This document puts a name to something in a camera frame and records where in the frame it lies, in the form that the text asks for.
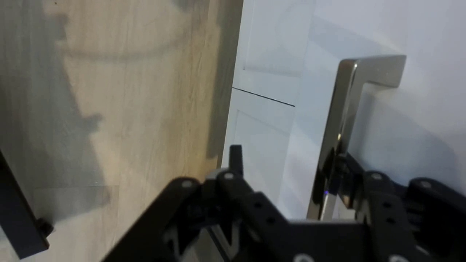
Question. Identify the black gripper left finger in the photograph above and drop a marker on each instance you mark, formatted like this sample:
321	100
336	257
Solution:
186	207

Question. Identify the black metal stand frame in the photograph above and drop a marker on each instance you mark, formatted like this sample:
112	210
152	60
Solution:
24	231

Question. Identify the white kitchen drawer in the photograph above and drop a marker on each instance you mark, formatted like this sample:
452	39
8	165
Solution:
417	130

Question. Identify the silver drawer handle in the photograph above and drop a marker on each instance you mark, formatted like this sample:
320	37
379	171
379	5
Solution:
352	76

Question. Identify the white lower cabinet doors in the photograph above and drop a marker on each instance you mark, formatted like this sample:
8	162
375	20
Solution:
269	71

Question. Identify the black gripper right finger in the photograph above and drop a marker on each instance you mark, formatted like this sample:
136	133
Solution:
420	222

